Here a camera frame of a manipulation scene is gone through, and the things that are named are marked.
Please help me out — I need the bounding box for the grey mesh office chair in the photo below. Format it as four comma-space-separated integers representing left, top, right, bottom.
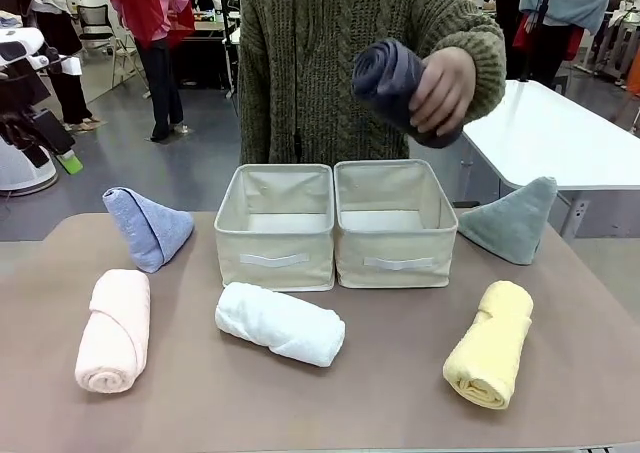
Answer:
78, 2, 139, 90

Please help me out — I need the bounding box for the left forearm olive knit sleeve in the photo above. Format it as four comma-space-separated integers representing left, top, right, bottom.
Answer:
428, 0, 507, 124

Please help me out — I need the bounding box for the person in olive knit sweater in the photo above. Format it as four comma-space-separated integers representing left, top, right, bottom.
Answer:
238, 0, 507, 167

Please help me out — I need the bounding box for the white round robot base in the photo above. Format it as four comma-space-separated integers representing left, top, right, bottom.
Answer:
0, 135, 58, 194

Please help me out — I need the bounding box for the white side table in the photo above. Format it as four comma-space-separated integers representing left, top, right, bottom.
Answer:
462, 78, 640, 242

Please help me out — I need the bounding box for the bystander in red garment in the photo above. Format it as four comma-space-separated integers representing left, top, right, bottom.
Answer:
108, 0, 196, 142

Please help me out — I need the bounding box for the person's left hand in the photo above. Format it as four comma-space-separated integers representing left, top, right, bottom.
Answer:
409, 50, 476, 137

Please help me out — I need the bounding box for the beige fabric storage box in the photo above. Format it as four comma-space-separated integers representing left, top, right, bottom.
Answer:
213, 162, 336, 294
333, 159, 459, 290

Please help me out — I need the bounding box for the grey-green cone-folded towel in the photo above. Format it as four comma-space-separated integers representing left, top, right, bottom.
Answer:
457, 175, 559, 267

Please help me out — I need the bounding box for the pink rolled towel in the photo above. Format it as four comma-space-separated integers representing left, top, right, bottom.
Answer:
74, 268, 152, 393

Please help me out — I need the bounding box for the dark grey towel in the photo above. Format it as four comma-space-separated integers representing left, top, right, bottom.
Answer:
351, 40, 466, 150

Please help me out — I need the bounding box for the blue cone-folded towel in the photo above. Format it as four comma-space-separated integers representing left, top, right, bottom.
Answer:
102, 186, 195, 274

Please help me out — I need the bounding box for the white rolled towel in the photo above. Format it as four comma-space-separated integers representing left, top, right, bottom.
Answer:
214, 281, 346, 369

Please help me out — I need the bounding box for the bystander in black trousers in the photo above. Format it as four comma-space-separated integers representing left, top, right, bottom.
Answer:
29, 0, 104, 132

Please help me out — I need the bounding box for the bystander in light blue sweater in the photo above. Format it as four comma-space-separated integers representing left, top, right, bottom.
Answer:
514, 0, 615, 90

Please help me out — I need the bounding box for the yellow rolled towel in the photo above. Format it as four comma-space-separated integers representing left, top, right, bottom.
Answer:
442, 280, 534, 410

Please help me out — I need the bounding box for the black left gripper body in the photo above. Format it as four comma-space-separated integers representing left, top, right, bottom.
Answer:
0, 67, 75, 158

